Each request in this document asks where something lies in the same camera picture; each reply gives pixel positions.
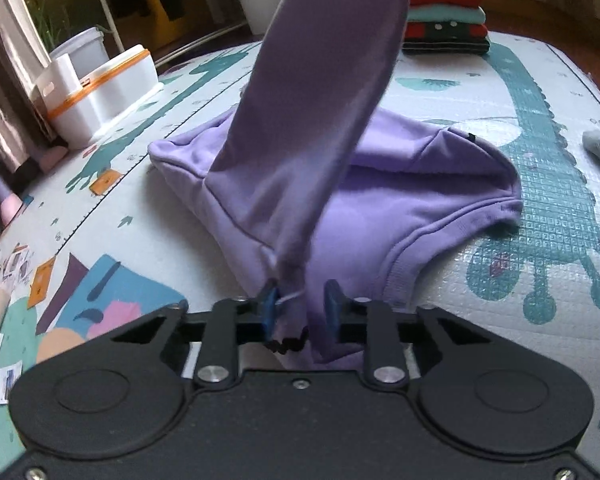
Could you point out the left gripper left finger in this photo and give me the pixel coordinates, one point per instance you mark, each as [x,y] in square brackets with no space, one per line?
[232,337]

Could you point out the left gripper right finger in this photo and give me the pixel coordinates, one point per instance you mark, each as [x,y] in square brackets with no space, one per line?
[372,325]

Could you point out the purple sweatshirt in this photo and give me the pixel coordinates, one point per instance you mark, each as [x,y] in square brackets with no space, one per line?
[308,179]

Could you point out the patterned foam play mat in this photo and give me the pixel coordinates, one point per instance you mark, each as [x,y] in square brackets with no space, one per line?
[102,238]

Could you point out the white box orange band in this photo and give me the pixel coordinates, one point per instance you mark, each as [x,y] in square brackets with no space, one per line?
[84,110]

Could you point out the white tub container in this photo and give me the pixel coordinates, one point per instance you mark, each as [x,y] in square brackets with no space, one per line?
[86,51]

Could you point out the teal folded garment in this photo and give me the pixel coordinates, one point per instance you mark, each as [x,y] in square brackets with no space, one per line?
[446,13]

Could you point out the beige curtain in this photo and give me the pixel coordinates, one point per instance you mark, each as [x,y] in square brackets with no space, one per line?
[24,133]

